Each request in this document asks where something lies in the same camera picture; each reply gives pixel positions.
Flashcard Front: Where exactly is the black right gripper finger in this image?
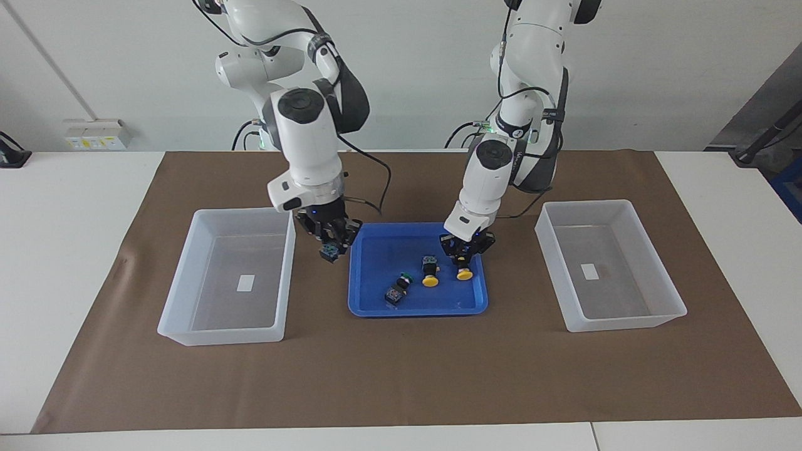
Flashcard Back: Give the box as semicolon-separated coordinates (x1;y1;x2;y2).
335;219;363;255
306;222;333;249

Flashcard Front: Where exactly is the blue plastic tray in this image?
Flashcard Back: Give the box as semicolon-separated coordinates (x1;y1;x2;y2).
348;222;489;318

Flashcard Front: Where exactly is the brown paper mat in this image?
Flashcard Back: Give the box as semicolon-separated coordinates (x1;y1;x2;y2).
31;149;802;434

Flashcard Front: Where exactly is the translucent white plastic box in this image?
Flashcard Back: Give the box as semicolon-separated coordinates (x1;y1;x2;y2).
534;199;688;333
157;207;296;346

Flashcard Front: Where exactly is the black tripod pole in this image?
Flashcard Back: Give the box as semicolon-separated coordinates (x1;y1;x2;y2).
733;100;802;165

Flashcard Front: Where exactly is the blue crate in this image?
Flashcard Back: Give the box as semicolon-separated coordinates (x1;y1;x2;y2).
769;164;802;224

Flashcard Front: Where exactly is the black clamp device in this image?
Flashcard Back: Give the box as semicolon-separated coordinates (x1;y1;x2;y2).
0;130;33;168

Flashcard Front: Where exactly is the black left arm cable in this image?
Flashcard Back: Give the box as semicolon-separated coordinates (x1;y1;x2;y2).
494;0;565;220

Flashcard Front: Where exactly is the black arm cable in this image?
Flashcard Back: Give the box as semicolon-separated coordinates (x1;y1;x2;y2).
335;128;393;217
494;0;565;220

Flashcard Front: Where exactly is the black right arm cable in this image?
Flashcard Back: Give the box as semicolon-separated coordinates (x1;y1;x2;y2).
335;128;393;217

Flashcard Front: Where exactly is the black base cable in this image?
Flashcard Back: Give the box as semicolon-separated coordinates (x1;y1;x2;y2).
231;121;258;151
444;122;483;150

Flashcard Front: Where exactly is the white wall socket strip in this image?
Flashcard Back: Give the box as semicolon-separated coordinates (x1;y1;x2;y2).
63;119;133;152

